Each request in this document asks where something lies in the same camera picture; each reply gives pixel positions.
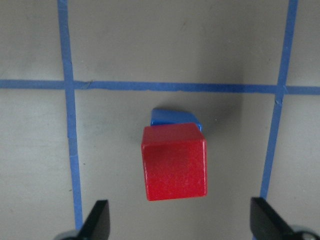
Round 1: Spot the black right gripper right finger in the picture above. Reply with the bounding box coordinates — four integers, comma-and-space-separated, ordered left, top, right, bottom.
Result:
249, 197, 300, 240

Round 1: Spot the blue wooden block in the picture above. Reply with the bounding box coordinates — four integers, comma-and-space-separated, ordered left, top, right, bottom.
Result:
150, 108, 203, 132

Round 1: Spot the red wooden block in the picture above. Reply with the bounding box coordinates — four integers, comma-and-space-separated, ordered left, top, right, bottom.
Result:
141, 122, 208, 201

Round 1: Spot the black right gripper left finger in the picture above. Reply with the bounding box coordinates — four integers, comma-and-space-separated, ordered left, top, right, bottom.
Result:
75, 199, 111, 240

